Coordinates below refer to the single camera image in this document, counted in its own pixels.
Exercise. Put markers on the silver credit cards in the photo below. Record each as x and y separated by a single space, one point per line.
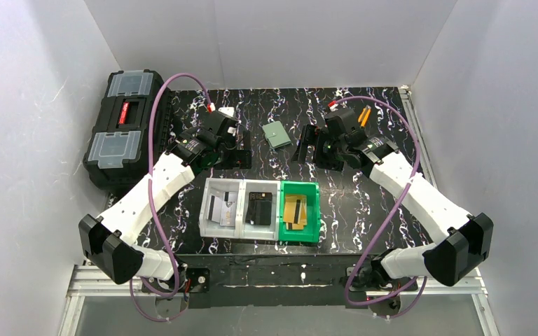
222 208

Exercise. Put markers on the white bin with black cards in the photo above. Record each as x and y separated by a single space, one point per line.
257 232

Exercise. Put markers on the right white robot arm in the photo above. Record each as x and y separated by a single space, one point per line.
460 240

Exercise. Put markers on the aluminium frame rail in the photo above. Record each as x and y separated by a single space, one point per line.
360 220

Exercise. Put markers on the white bin with silver cards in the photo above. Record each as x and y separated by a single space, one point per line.
208 228

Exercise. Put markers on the gold credit cards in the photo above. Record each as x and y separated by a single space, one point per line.
295 212

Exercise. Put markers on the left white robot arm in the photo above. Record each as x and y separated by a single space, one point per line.
109 240

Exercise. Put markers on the green plastic bin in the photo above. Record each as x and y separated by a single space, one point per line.
310 234

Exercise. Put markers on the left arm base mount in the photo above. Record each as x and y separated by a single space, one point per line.
172 299

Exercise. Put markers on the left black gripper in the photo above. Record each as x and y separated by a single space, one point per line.
234 151

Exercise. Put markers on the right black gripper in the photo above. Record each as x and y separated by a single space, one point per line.
318 149

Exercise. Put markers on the black credit cards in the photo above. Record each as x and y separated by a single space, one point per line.
259 208

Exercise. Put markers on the black toolbox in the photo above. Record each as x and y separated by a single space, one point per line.
117 154

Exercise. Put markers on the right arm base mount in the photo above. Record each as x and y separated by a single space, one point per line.
367 286

